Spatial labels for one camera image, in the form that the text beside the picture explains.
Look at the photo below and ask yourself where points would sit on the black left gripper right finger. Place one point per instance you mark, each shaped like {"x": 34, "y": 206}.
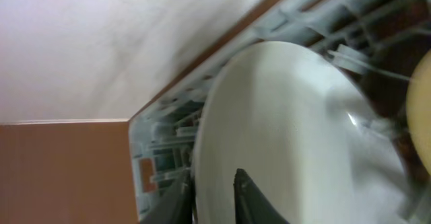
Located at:
{"x": 251, "y": 205}

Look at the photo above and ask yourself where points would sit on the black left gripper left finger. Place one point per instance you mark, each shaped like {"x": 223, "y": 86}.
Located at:
{"x": 176, "y": 206}

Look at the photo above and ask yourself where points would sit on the grey dishwasher rack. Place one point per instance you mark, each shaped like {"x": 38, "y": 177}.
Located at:
{"x": 377, "y": 44}

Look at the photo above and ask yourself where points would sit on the white round plate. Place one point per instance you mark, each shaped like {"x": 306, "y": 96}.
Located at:
{"x": 301, "y": 130}

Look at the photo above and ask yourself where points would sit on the yellow bowl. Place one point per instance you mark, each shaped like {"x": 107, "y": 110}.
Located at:
{"x": 418, "y": 109}

